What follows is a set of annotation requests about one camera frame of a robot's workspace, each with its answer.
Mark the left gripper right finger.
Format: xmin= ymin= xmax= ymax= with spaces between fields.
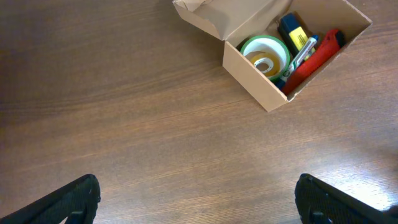
xmin=294 ymin=174 xmax=397 ymax=224

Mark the orange utility knife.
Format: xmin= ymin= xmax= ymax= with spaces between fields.
xmin=282 ymin=29 xmax=345 ymax=95

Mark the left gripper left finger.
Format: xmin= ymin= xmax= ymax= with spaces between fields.
xmin=1 ymin=174 xmax=101 ymax=224

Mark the green tape roll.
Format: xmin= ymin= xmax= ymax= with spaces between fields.
xmin=240 ymin=35 xmax=290 ymax=82

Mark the brown cardboard box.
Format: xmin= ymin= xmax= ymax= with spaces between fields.
xmin=174 ymin=0 xmax=372 ymax=111

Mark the yellow clear tape roll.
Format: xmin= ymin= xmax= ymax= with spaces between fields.
xmin=251 ymin=52 xmax=280 ymax=77

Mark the yellow highlighter with dark cap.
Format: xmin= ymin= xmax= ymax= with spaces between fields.
xmin=277 ymin=13 xmax=308 ymax=57

